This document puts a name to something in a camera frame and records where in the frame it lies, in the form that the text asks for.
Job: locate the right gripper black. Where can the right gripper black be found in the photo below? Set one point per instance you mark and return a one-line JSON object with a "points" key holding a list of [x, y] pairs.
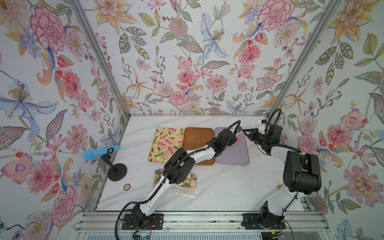
{"points": [[254, 133]]}

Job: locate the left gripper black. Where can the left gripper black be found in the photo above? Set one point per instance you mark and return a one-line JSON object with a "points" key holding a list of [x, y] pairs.
{"points": [[232, 140]]}

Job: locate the bag of pink cookies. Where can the bag of pink cookies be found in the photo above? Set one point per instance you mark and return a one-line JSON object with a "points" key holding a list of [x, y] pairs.
{"points": [[239, 137]]}

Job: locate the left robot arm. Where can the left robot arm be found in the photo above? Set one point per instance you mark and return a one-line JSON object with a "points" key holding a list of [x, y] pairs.
{"points": [[176, 171]]}

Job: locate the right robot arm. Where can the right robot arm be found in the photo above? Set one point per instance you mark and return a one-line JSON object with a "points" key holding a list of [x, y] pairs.
{"points": [[301, 175]]}

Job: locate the bag of cream cookies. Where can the bag of cream cookies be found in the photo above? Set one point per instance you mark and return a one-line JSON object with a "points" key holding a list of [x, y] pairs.
{"points": [[188, 188]]}

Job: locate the bag of brown cookies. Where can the bag of brown cookies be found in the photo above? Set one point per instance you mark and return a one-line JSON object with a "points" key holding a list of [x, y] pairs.
{"points": [[157, 176]]}

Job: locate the lilac plastic tray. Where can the lilac plastic tray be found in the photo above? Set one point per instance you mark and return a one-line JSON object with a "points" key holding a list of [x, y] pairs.
{"points": [[237, 156]]}

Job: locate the brown wooden tray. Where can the brown wooden tray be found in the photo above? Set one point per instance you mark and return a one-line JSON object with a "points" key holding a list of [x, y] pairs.
{"points": [[196, 138]]}

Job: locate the floral pattern tray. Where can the floral pattern tray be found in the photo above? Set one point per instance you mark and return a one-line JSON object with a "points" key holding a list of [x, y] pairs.
{"points": [[165, 143]]}

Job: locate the black microphone stand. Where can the black microphone stand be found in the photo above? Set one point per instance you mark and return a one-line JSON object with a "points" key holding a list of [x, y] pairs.
{"points": [[117, 171]]}

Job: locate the blue microphone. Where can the blue microphone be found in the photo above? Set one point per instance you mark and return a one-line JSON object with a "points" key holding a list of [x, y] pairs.
{"points": [[91, 155]]}

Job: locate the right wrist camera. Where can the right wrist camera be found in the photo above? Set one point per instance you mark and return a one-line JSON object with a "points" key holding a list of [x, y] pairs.
{"points": [[262, 125]]}

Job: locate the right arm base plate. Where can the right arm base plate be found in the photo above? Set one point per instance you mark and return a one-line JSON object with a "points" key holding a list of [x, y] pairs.
{"points": [[255, 221]]}

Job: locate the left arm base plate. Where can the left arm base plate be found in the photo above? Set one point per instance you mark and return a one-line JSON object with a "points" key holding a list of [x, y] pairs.
{"points": [[153, 222]]}

